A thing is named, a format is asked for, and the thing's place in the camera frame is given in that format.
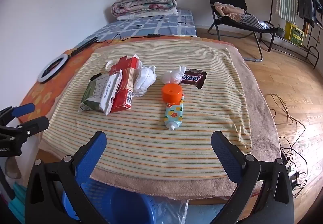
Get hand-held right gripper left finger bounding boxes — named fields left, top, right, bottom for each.
left=25, top=131, right=107, bottom=224

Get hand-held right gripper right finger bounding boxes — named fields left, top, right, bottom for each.
left=211, top=131, right=295, bottom=224

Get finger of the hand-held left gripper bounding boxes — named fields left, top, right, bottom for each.
left=0, top=116, right=50, bottom=143
left=0, top=102, right=36, bottom=127

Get crushed green white milk carton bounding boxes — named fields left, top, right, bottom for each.
left=79, top=70, right=123, bottom=116

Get blue plastic basket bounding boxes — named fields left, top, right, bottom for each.
left=62, top=179, right=164, bottom=224

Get red paper carton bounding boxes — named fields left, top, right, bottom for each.
left=109, top=54, right=140, bottom=113

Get orange plastic cap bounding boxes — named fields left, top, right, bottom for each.
left=162, top=83, right=184, bottom=104

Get brown chocolate bar wrapper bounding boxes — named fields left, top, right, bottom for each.
left=180, top=68, right=207, bottom=89

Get large white tissue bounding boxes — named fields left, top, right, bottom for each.
left=133, top=61, right=157, bottom=98

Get knotted white plastic bag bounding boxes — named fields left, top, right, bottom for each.
left=161, top=65, right=187, bottom=84

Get orange flowered bed sheet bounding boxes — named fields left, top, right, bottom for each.
left=19, top=36, right=238, bottom=124

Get striped yellow towel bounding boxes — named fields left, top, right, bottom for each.
left=40, top=40, right=253, bottom=179

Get short fruit print tube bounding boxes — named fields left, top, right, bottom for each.
left=164, top=96, right=184, bottom=131

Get floor power strip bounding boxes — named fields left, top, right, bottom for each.
left=290, top=165, right=301, bottom=184

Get clear plastic bag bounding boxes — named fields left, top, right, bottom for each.
left=151, top=197, right=189, bottom=224

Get striped garment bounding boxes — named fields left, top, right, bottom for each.
left=238, top=15, right=270, bottom=30

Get small potted plant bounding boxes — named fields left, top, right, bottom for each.
left=276, top=24, right=287, bottom=38

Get yellow plastic crate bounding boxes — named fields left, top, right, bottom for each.
left=285, top=22, right=305, bottom=47

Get blue checked bed sheet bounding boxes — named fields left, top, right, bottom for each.
left=83, top=8, right=197, bottom=43

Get beige clothes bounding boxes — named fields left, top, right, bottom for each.
left=214, top=2, right=250, bottom=21

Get folded white sheet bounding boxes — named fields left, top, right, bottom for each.
left=116, top=7, right=178, bottom=21

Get hanging blue garment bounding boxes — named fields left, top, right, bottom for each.
left=313, top=0, right=323, bottom=28

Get hanging dark jacket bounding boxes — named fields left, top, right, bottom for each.
left=297, top=0, right=316, bottom=28

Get white ring light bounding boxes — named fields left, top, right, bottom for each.
left=37, top=53, right=69, bottom=84

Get tangled black floor cables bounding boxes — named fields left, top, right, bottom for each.
left=279, top=123, right=309, bottom=197

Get tan floor cable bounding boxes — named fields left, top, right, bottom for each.
left=269, top=93, right=298, bottom=124

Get black ring light stand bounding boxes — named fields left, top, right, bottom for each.
left=67, top=37, right=99, bottom=57

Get thin black cable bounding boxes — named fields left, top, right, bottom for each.
left=97, top=33, right=149, bottom=44

